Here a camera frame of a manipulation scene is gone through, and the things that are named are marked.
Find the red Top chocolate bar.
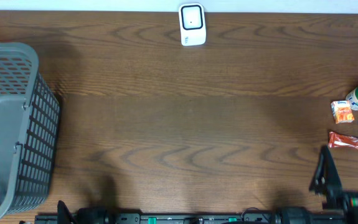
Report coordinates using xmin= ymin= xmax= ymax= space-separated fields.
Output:
xmin=328 ymin=132 xmax=358 ymax=149

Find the orange small snack packet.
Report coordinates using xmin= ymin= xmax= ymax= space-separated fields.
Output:
xmin=331 ymin=100 xmax=354 ymax=124

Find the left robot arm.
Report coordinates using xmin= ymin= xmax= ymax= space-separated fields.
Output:
xmin=57 ymin=200 xmax=116 ymax=224

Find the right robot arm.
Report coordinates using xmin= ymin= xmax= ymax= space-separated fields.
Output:
xmin=270 ymin=146 xmax=358 ymax=224

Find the grey plastic mesh basket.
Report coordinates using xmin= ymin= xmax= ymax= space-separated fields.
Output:
xmin=0 ymin=43 xmax=60 ymax=219

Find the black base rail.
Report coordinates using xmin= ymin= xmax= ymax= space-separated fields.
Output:
xmin=34 ymin=211 xmax=346 ymax=224

